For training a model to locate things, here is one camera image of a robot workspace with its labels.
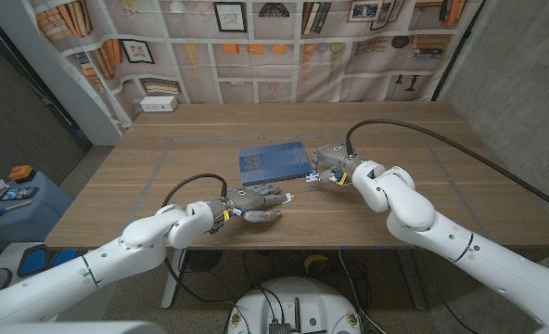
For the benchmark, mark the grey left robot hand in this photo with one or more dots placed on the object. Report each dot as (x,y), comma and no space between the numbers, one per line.
(251,199)

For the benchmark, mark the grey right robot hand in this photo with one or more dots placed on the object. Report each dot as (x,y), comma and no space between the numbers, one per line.
(337,158)

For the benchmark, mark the white puzzle piece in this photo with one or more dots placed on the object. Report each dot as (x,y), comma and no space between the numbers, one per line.
(289,198)
(311,177)

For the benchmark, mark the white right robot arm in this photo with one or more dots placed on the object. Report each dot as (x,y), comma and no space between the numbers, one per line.
(441,232)

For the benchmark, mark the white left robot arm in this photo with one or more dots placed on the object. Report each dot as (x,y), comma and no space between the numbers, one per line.
(117,260)

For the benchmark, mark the blue notebook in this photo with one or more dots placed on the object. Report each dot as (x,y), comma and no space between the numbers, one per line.
(270,164)

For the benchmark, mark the black round fan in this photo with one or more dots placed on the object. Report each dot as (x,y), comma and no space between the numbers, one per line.
(205,260)

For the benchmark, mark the yellow curved object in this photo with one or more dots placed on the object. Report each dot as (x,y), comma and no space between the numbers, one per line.
(315,260)

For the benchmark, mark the white table leg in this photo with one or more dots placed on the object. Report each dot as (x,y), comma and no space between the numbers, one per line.
(174,278)

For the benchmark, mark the white robot torso base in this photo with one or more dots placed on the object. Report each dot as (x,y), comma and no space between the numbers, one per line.
(297,301)

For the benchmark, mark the printed bookshelf backdrop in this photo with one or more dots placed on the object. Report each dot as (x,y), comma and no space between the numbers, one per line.
(256,60)

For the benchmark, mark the white power outlet box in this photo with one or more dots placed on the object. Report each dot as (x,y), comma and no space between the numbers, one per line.
(157,104)

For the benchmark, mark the grey table leg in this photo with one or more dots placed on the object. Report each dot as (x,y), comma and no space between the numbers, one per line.
(412,278)

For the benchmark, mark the black backdrop pole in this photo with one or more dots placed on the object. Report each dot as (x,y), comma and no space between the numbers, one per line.
(457,48)

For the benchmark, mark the white and blue case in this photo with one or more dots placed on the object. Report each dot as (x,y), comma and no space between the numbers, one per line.
(38,262)

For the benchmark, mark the blue-grey stool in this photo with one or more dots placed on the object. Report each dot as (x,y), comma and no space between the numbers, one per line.
(29,222)

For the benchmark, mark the black smartphone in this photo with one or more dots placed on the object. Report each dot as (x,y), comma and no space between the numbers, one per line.
(20,193)

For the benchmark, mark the orange and black block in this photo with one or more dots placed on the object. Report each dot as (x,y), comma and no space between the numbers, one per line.
(21,173)

